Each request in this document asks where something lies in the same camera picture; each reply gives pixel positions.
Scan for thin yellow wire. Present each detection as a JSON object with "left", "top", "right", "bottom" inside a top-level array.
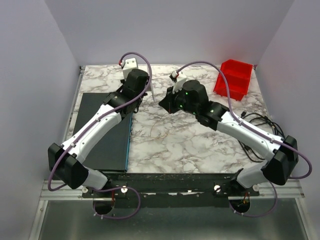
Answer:
[{"left": 149, "top": 111, "right": 181, "bottom": 140}]

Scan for white perforated cable spool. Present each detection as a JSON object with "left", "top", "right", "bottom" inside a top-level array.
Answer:
[{"left": 144, "top": 76, "right": 155, "bottom": 102}]

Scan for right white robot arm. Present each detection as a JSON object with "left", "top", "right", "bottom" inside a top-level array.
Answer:
[{"left": 159, "top": 79, "right": 298, "bottom": 190}]

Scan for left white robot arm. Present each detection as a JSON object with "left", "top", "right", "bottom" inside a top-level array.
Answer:
[{"left": 48, "top": 68, "right": 151, "bottom": 190}]

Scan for red plastic bin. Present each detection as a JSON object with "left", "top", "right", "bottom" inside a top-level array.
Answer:
[{"left": 220, "top": 59, "right": 253, "bottom": 101}]

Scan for dark grey flat box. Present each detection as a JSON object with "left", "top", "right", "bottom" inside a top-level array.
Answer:
[{"left": 70, "top": 92, "right": 133, "bottom": 173}]

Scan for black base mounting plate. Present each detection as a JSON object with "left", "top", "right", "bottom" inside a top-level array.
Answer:
[{"left": 82, "top": 172, "right": 260, "bottom": 213}]

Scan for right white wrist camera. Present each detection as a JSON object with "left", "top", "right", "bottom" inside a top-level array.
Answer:
[{"left": 169, "top": 71, "right": 188, "bottom": 94}]

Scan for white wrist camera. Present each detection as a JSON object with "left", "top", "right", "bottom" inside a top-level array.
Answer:
[
  {"left": 119, "top": 57, "right": 138, "bottom": 80},
  {"left": 169, "top": 71, "right": 188, "bottom": 94}
]

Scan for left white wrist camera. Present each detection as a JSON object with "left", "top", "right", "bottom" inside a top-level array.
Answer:
[{"left": 119, "top": 57, "right": 138, "bottom": 80}]

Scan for black cable bundle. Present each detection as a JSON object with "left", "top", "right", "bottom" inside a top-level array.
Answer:
[{"left": 236, "top": 111, "right": 286, "bottom": 163}]

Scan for aluminium frame rail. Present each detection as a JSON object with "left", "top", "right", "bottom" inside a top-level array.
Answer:
[{"left": 30, "top": 64, "right": 308, "bottom": 240}]

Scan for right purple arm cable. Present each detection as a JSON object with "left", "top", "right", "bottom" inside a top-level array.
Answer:
[{"left": 174, "top": 61, "right": 313, "bottom": 218}]

